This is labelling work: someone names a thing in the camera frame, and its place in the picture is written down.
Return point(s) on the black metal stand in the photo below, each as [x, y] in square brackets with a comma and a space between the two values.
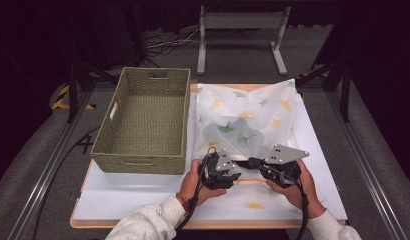
[344, 86]
[73, 90]

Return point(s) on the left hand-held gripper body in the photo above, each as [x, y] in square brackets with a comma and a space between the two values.
[223, 161]

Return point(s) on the white metal stand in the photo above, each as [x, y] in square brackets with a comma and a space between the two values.
[243, 20]

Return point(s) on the person's right hand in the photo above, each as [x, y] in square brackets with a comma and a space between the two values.
[308, 193]

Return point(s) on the white leaf print laundry bag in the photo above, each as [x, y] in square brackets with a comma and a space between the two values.
[259, 106]

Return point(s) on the white table board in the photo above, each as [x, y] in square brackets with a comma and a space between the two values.
[133, 193]

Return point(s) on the green woven basket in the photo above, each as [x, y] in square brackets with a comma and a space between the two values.
[149, 133]

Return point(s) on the person's left hand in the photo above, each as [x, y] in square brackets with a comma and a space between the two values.
[189, 183]

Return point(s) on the aluminium rail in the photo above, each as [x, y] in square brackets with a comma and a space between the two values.
[363, 166]
[49, 168]

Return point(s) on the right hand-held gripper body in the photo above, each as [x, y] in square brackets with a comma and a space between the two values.
[284, 154]

